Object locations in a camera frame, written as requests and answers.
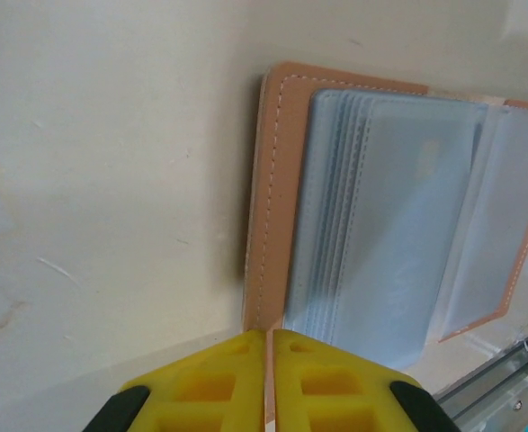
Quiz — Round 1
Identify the tan leather card holder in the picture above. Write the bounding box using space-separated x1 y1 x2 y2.
240 60 528 350

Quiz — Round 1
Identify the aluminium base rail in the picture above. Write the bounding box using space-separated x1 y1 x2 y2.
434 321 528 432

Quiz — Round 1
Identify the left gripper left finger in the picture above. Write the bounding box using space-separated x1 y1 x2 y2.
83 329 270 432

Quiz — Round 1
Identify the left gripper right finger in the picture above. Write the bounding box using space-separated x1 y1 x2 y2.
272 328 461 432

